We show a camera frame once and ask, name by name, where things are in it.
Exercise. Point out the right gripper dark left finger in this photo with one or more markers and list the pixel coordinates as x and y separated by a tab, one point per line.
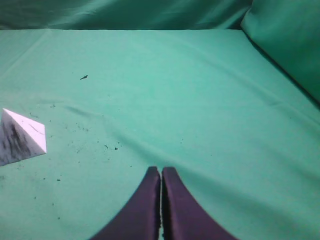
139	219

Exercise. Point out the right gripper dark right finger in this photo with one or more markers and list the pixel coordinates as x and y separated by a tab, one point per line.
182	217

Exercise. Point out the white marbled square pyramid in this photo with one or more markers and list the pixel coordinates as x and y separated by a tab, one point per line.
21	138

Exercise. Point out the green table cloth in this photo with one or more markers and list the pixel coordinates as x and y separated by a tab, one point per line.
225	91

